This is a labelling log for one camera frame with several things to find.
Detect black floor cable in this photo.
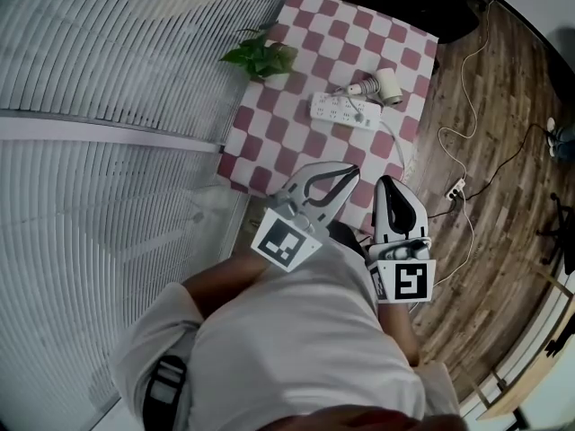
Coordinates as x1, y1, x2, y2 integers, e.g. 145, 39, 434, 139
424, 202, 457, 220
462, 123, 561, 201

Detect grey window frame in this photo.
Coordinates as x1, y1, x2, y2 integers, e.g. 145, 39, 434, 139
0, 109, 226, 155

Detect white window blinds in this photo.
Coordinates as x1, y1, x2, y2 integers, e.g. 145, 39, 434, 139
0, 0, 323, 431

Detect person's white shirt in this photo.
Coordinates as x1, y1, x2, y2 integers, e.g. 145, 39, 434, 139
110, 235, 464, 431

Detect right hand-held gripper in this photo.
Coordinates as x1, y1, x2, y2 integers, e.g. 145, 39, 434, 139
367, 175, 438, 305

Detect white floor cable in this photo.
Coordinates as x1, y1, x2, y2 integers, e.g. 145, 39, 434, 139
429, 198, 476, 289
438, 0, 493, 183

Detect small white extension socket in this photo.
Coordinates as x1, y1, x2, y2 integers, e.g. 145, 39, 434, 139
444, 178, 467, 202

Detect person's right forearm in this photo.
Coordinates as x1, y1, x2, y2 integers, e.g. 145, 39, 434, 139
376, 302, 421, 367

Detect small black object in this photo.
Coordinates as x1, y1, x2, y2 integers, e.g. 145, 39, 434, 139
545, 325, 572, 357

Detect green potted plant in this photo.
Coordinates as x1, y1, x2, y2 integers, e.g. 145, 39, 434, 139
218, 21, 300, 83

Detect black grey shoulder strap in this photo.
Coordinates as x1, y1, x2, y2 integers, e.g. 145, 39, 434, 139
142, 355, 189, 431

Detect red white checkered tablecloth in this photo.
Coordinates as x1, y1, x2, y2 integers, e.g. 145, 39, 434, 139
217, 0, 440, 242

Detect white hair dryer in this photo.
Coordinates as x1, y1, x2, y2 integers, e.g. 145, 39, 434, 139
332, 66, 404, 108

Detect black office chair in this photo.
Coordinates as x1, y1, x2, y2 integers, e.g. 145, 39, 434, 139
535, 192, 575, 274

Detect white power strip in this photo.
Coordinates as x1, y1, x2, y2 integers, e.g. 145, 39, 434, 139
309, 91, 383, 132

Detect wooden table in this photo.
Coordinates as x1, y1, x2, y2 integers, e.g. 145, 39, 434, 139
466, 269, 575, 424

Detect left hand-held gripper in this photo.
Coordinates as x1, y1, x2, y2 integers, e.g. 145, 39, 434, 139
250, 162, 361, 273

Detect person's left forearm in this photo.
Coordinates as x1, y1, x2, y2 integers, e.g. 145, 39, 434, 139
184, 251, 273, 321

